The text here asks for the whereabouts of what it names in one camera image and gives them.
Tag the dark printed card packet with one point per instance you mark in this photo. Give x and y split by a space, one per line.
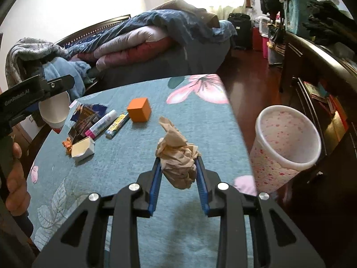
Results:
83 117

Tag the dark wooden headboard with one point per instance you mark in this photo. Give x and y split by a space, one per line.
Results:
92 28

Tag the gold box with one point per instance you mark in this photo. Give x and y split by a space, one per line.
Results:
337 128

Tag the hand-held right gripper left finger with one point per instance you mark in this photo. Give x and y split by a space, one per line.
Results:
154 189

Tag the white pink marker tube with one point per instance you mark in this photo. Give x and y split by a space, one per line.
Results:
101 124

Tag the blue patterned quilt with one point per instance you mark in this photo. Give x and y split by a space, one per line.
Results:
173 22

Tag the clear plastic container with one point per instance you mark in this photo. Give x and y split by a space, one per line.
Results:
276 54

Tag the grey fleece cloth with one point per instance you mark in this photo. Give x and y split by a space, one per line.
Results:
22 50

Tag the white paper cup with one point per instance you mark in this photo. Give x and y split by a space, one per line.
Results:
54 109

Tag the light blue cloth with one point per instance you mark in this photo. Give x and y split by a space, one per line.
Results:
72 72

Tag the teal floral tablecloth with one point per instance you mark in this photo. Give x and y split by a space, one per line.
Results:
125 156

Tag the white curtain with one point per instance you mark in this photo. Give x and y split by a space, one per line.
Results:
226 11

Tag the pink red book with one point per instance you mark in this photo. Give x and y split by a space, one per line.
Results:
313 92

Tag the yellow blue candy stick pack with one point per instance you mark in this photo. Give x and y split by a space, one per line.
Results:
117 125

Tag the person's left hand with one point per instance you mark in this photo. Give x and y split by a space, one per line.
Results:
18 184

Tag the black suitcase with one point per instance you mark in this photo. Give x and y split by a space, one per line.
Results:
239 30

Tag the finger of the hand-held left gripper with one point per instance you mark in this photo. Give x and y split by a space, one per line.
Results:
60 83

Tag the beige tissue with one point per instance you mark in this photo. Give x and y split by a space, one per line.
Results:
175 159

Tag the small white box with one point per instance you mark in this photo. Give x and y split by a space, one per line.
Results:
82 149

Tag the orange cube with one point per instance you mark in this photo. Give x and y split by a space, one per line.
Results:
138 110

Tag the red quilt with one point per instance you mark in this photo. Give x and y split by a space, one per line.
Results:
150 50

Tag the pale pink quilt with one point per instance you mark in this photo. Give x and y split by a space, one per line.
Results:
131 39

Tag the brown cloth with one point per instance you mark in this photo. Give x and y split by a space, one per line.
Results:
184 5

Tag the white lidded container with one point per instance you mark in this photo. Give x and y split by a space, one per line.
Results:
263 25

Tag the person's left forearm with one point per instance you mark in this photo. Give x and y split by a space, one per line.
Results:
23 224

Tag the teal storage box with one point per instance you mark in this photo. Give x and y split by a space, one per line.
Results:
295 11

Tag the pile of dark clothes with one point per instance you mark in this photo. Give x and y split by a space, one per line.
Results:
329 22

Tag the orange toy bear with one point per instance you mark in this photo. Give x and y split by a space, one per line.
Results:
67 144

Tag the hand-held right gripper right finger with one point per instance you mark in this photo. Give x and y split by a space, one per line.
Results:
203 192

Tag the pink plastic container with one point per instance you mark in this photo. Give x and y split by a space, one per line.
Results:
265 47

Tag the dark wooden cabinet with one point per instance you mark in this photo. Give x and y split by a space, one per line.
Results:
306 58

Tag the white pink-speckled plastic bin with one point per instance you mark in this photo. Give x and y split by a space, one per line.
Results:
267 170

